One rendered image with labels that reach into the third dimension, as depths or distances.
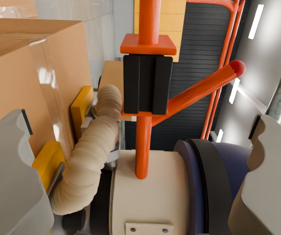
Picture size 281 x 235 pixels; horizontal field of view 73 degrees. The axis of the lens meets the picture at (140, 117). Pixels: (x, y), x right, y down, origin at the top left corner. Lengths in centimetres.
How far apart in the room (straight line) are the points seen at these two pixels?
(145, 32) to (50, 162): 18
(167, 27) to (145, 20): 734
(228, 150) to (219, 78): 16
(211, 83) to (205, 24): 1095
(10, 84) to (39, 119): 6
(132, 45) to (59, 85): 16
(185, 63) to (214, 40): 185
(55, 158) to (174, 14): 739
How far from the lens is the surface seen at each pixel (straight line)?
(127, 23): 757
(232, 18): 838
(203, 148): 36
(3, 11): 96
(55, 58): 32
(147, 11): 21
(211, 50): 1152
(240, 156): 37
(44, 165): 25
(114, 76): 216
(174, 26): 758
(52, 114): 30
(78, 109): 35
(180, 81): 1164
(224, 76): 27
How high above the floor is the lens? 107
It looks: level
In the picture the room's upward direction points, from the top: 92 degrees clockwise
